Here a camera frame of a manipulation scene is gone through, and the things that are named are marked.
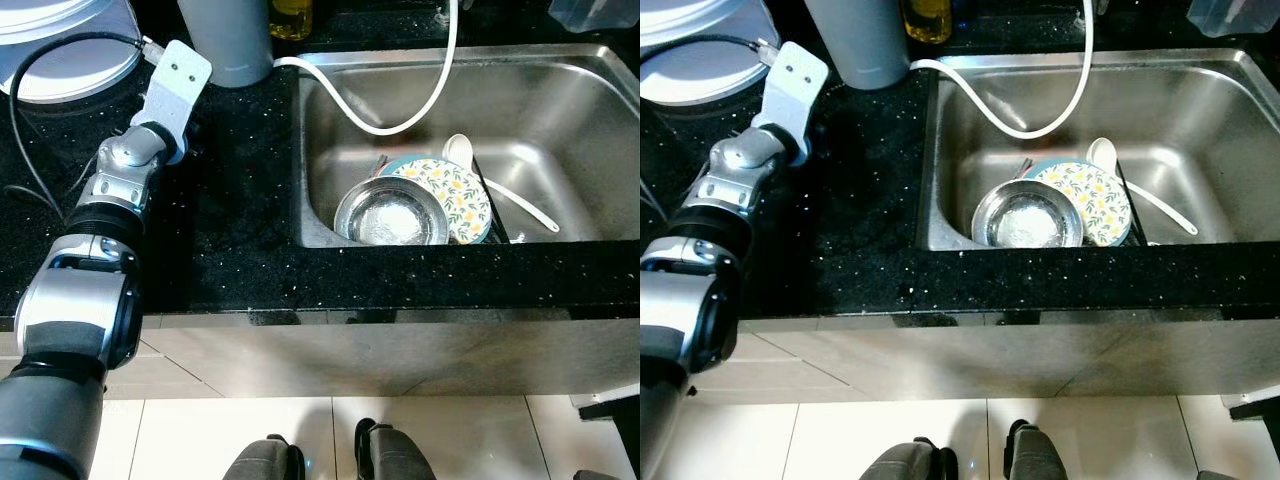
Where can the stainless steel sink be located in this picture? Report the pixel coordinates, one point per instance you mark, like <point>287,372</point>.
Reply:
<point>560,120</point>
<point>1200,120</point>

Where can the yellow cooking oil bottle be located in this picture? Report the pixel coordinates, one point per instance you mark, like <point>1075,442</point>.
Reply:
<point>927,20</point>
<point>290,18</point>

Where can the translucent stacked plastic food covers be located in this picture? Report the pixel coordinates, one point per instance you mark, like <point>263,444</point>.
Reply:
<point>60,60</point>
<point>700,65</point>

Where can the stainless steel bowl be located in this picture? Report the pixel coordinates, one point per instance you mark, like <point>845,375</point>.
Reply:
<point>390,215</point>
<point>1027,218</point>

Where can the clear plastic soap dispenser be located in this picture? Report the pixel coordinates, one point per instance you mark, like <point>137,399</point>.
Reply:
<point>595,12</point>
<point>1235,14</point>

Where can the grey robot foot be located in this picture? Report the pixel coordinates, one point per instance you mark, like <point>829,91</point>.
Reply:
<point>905,463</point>
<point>265,462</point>
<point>1035,455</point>
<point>395,455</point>

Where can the grey kitchen base cabinet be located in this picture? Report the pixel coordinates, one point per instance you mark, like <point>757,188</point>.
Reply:
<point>400,360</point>
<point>1000,360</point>

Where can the black appliance with white trim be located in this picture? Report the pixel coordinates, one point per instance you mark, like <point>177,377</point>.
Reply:
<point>612,402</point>
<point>1255,405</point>

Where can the grey right robot foot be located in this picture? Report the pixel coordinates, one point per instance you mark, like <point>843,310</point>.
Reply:
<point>1035,455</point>
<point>395,455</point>

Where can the grey thermos with red label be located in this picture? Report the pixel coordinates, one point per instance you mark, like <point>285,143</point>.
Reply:
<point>855,45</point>
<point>225,45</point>

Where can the black chopstick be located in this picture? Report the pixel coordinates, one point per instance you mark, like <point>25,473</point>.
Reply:
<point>490,200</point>
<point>1133,205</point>

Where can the grey left robot foot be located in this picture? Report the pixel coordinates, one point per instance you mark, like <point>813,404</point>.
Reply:
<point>905,463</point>
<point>265,462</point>

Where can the floral plate with teal rim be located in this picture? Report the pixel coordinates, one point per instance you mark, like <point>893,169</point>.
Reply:
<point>465,195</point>
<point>1105,200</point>

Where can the white ceramic spoon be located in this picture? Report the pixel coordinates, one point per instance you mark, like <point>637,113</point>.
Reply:
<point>1100,154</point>
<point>457,150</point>

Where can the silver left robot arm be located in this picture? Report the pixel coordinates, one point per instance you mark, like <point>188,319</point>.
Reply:
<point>80,310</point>
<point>690,310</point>

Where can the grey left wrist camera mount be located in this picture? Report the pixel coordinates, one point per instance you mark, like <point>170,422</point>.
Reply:
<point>795,90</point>
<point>175,85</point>

